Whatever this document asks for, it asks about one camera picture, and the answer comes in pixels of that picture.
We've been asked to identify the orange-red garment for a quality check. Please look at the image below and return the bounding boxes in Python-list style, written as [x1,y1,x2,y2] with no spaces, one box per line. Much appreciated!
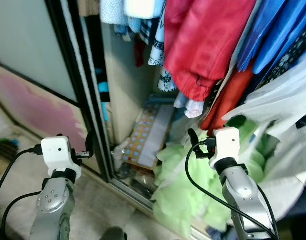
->
[200,65,256,133]

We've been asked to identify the patterned cardboard box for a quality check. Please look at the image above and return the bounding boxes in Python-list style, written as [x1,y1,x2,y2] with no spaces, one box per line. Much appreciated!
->
[122,102,176,171]

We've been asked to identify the light green cloth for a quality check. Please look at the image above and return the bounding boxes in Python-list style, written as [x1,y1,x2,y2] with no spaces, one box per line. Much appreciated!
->
[152,116,273,240]

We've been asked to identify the black cyan striped garment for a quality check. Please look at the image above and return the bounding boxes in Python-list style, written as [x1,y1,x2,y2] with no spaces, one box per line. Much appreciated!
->
[95,67,111,122]

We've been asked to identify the white fabric bag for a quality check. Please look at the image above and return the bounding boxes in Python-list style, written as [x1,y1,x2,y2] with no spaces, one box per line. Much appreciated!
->
[263,122,306,223]

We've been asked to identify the white translucent garment cover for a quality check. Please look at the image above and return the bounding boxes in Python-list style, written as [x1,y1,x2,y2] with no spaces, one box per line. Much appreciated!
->
[223,47,306,137]

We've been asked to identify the silver left robot leg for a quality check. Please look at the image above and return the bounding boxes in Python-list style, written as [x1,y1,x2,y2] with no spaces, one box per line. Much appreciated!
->
[100,227,127,240]

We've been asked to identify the sliding wardrobe door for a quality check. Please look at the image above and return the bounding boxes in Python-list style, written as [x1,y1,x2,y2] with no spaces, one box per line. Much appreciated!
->
[0,0,113,182]

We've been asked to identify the red garment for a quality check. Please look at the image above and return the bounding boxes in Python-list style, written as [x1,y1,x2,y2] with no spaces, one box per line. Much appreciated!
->
[163,0,257,102]

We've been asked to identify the white black lettered garment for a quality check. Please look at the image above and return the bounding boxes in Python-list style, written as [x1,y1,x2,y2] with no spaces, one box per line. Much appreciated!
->
[145,17,177,93]

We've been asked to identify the navy dotted garment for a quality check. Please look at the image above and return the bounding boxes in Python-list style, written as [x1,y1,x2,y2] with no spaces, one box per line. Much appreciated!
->
[263,25,306,86]

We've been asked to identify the light blue knit garment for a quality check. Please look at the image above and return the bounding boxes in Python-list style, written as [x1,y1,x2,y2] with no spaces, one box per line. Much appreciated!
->
[99,0,128,27]

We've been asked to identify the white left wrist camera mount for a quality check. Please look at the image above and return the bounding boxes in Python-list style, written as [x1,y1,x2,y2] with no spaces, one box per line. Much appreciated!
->
[41,136,82,178]

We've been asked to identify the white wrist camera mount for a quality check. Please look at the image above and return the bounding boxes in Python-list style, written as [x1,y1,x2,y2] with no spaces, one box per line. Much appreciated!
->
[41,136,82,178]
[209,127,242,168]

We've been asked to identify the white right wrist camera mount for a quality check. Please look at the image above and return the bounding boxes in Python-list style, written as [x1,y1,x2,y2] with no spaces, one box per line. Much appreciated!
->
[209,127,242,168]

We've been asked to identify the black left wrist camera cable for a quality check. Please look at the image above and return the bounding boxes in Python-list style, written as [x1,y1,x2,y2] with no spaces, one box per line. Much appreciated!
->
[0,144,43,240]

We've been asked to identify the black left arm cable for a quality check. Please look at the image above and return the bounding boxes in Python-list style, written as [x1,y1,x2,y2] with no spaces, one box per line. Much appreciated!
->
[0,190,43,238]

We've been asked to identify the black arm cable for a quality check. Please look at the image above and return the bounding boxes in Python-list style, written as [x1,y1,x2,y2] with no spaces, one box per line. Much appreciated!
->
[257,186,280,238]
[0,190,43,238]

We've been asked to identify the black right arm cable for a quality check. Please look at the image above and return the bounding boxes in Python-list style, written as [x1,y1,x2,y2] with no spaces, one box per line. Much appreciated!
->
[257,186,280,238]

